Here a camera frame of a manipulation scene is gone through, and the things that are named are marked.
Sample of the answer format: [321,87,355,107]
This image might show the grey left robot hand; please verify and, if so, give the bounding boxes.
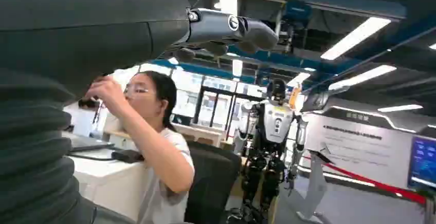
[0,0,279,103]

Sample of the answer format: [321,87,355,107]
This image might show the grey laptop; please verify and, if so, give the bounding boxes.
[69,136,116,153]

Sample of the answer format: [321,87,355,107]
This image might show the black power adapter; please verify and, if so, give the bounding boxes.
[111,150,145,164]

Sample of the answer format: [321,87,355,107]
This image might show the ribbed grey left arm sleeve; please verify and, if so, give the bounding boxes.
[0,66,99,224]

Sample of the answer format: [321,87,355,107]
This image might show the person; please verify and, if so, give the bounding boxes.
[84,70,195,224]

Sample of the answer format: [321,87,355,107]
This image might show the black office chair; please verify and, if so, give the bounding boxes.
[184,141,243,224]

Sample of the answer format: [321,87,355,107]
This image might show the white humanoid robot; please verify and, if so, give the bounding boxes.
[227,78,310,224]

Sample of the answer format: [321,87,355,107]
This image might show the long ceiling light panel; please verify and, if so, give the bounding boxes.
[377,104,424,113]
[328,65,397,91]
[320,16,392,61]

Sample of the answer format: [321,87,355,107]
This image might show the grey barrier stand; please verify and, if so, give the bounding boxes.
[295,150,334,224]

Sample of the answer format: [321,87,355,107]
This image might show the white information board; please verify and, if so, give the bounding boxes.
[301,113,414,190]

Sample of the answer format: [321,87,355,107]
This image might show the red barrier belt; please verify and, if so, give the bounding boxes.
[303,155,427,206]

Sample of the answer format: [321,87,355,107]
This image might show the blue display screen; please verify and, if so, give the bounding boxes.
[407,135,436,191]

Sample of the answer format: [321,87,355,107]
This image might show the black cable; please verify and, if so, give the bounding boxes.
[68,152,118,162]

